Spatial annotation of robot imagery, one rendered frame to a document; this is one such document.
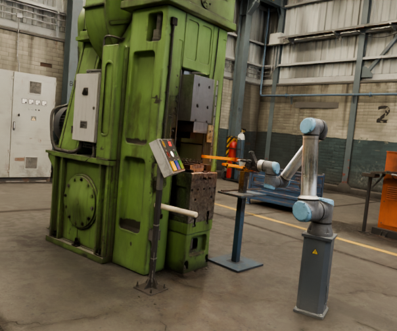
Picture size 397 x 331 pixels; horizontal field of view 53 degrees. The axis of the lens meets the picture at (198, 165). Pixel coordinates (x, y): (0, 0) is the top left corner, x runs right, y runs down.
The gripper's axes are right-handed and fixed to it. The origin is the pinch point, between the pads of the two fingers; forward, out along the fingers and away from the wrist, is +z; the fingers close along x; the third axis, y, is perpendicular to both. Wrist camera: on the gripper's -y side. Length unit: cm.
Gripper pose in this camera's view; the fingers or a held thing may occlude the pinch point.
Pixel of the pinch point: (238, 159)
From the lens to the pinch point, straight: 336.4
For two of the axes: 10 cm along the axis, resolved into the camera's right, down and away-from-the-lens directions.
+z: -7.8, -1.4, 6.1
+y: -1.1, 9.9, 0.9
